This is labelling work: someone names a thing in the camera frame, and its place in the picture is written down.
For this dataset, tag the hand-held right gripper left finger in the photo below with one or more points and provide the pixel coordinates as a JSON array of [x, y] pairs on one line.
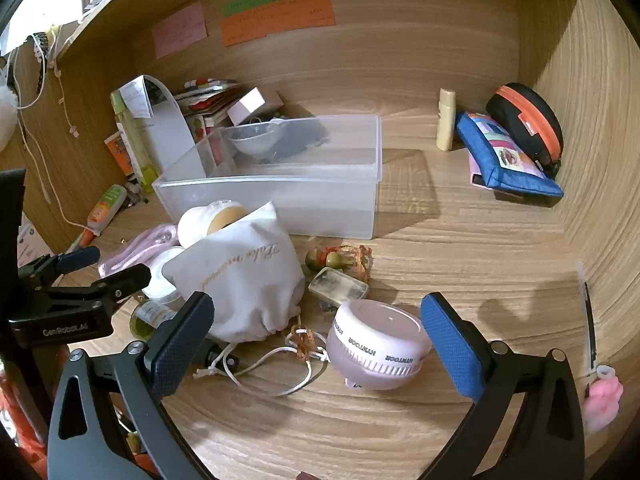
[[180, 340]]

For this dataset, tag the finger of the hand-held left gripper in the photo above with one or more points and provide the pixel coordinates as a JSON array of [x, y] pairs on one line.
[[77, 257], [127, 277]]

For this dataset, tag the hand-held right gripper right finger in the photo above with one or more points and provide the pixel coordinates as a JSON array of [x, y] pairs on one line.
[[452, 340]]

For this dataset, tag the white plastic cup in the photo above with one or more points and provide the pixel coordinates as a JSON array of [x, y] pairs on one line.
[[160, 275]]

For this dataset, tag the pink round gadget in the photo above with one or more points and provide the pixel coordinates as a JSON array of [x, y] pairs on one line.
[[375, 345]]

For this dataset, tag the white tape roll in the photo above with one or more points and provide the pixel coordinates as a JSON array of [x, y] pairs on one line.
[[195, 225]]

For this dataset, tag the clear plastic storage box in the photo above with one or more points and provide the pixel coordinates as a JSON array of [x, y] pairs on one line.
[[310, 200]]

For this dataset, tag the wooden desktop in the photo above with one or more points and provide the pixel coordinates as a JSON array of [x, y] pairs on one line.
[[450, 260]]

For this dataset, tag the green glass bottle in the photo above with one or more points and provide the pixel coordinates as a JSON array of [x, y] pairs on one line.
[[150, 316]]

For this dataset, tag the orange and white tube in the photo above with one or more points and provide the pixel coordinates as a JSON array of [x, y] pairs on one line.
[[107, 205]]

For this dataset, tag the orange cloth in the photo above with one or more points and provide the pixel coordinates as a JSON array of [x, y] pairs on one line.
[[20, 420]]

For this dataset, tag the small orange box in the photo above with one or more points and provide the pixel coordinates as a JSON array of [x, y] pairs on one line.
[[119, 152]]

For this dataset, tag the black pen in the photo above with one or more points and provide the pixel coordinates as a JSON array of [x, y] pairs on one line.
[[590, 320]]

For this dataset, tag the white curved file holder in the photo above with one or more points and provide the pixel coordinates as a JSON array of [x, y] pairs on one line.
[[167, 130]]

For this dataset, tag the pink plush charm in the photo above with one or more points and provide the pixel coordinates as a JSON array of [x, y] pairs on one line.
[[605, 400]]

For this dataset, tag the pink flat case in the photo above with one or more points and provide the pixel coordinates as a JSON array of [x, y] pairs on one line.
[[477, 172]]

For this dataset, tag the blue patterned pouch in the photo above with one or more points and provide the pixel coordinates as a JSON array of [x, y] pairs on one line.
[[505, 160]]

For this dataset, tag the stack of books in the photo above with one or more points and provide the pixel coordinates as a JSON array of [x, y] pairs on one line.
[[205, 97]]

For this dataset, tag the small white box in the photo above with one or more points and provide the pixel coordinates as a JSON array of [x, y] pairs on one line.
[[250, 105]]

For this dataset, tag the cream plastic bottle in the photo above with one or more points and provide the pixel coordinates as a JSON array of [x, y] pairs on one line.
[[445, 120]]

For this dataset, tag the black round pouch orange zipper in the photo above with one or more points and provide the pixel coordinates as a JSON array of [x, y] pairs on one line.
[[525, 115]]

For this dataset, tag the pink paper note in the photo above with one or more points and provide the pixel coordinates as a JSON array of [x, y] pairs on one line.
[[179, 29]]

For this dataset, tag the orange paper note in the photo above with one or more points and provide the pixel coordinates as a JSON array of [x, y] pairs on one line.
[[280, 22]]

